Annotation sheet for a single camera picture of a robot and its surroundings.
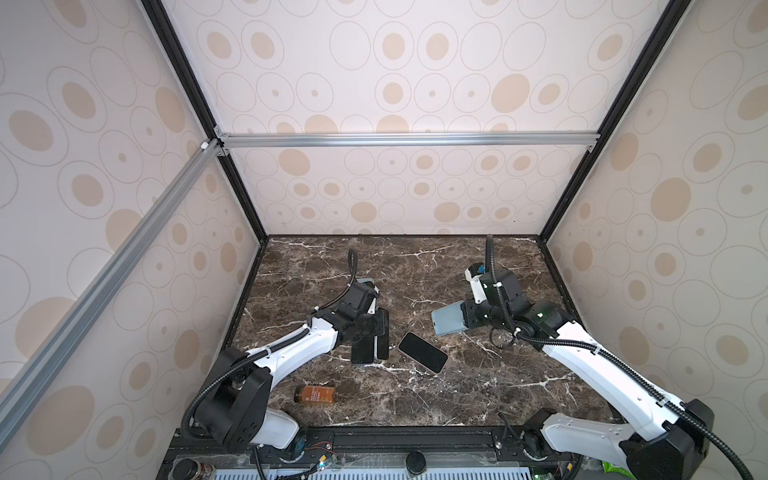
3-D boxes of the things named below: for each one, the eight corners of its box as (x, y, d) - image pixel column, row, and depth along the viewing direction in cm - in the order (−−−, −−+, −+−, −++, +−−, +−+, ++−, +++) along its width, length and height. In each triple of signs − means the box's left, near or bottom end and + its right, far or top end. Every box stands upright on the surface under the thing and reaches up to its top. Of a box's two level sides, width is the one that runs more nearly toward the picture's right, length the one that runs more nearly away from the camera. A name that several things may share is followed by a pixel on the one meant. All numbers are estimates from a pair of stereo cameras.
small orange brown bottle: (297, 405, 82) (292, 401, 78) (299, 390, 84) (295, 385, 81) (333, 405, 82) (331, 401, 78) (335, 390, 84) (333, 385, 81)
